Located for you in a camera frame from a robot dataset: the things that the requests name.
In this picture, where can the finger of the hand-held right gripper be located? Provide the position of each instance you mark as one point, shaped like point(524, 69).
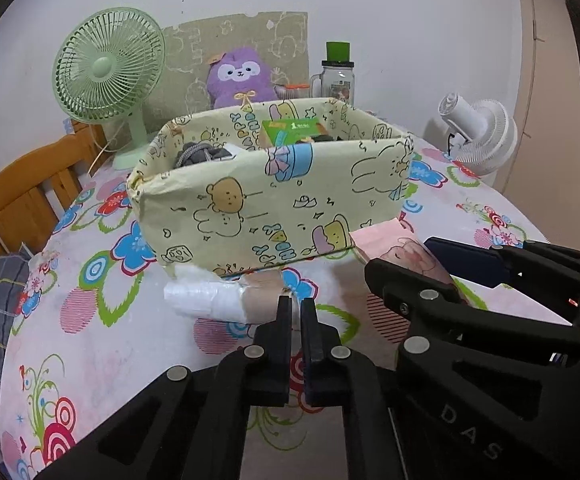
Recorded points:
point(410, 285)
point(470, 260)

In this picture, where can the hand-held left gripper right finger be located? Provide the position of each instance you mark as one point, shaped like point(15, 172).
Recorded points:
point(320, 370)

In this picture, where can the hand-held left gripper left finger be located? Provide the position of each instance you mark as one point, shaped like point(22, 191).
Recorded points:
point(277, 360)

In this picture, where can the pink tissue packet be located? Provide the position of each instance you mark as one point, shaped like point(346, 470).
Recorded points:
point(395, 245)

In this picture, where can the yellow cartoon printed storage box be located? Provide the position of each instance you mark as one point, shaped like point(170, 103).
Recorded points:
point(230, 210)

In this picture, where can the green packet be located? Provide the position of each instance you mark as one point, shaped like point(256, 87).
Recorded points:
point(290, 127)

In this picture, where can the grey fabric bundle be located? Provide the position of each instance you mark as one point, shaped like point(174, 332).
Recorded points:
point(195, 154)

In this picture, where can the white standing fan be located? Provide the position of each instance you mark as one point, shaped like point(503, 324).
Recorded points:
point(490, 135)

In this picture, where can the beige door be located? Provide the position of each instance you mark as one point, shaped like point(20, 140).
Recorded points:
point(550, 110)

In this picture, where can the glass mug jar green lid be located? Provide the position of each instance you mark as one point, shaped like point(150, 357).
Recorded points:
point(340, 82)

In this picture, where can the cotton swab container orange lid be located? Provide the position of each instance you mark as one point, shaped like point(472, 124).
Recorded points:
point(295, 91)

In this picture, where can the purple plush toy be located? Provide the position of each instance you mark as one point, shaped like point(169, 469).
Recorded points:
point(240, 72)

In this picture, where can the wooden bed headboard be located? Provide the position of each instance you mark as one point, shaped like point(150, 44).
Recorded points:
point(10, 185)

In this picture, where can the green cartoon printed board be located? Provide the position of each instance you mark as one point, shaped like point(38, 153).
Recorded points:
point(195, 45)

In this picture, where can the green desk fan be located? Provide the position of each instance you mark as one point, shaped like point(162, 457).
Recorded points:
point(105, 67)

